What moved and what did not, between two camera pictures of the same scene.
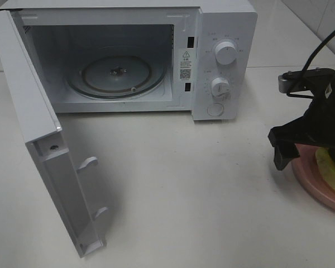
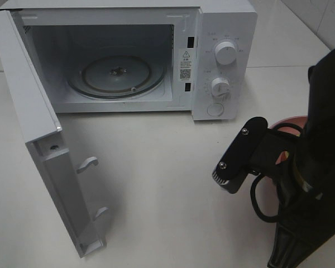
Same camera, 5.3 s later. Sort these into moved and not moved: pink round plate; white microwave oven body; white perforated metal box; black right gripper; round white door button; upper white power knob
Moved: pink round plate; black right gripper
Not moved: white microwave oven body; round white door button; upper white power knob; white perforated metal box
